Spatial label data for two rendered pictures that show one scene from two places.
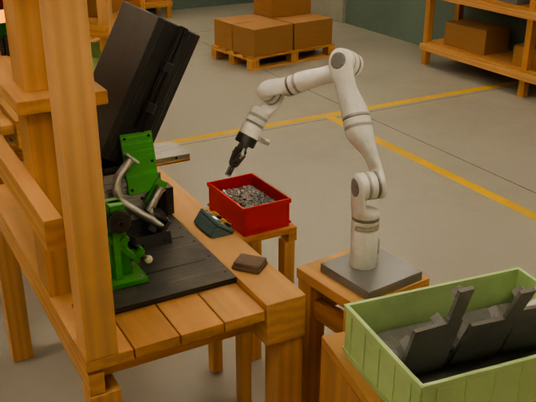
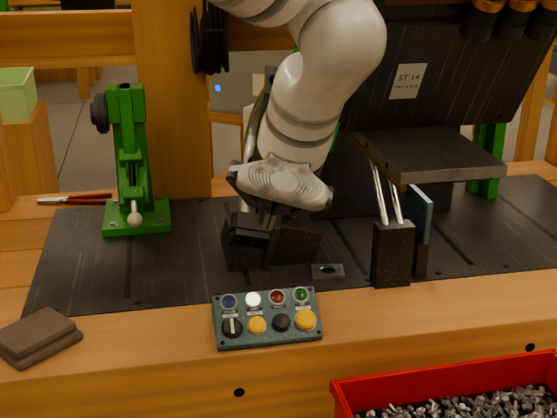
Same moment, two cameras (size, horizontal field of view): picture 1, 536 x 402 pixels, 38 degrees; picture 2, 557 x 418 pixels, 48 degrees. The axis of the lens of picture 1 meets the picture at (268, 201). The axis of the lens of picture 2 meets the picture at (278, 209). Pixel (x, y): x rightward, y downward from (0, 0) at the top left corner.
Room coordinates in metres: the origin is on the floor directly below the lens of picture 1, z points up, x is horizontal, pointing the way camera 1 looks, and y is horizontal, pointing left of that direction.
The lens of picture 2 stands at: (2.81, -0.53, 1.44)
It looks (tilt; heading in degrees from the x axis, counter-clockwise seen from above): 24 degrees down; 108
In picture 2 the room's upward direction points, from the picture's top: straight up
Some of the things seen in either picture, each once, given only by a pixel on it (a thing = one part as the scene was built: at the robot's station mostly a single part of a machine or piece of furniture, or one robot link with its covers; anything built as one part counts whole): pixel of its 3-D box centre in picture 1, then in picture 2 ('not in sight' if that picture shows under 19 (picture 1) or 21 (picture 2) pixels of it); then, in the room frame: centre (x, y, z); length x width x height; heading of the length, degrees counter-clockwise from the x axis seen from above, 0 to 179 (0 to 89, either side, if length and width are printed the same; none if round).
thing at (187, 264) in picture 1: (118, 227); (336, 235); (2.58, 0.55, 0.89); 1.10 x 0.42 x 0.02; 29
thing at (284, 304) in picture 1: (189, 227); (382, 349); (2.71, 0.30, 0.82); 1.50 x 0.14 x 0.15; 29
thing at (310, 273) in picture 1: (361, 277); not in sight; (2.32, -0.32, 0.83); 0.32 x 0.32 x 0.04; 36
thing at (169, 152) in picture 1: (132, 159); (403, 137); (2.69, 0.50, 1.11); 0.39 x 0.16 x 0.03; 119
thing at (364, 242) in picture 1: (364, 241); not in sight; (2.32, -0.32, 0.97); 0.09 x 0.09 x 0.17; 43
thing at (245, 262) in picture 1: (250, 262); (36, 336); (2.26, 0.06, 0.91); 0.10 x 0.08 x 0.03; 68
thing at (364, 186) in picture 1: (366, 197); not in sight; (2.32, -0.32, 1.13); 0.09 x 0.09 x 0.17; 19
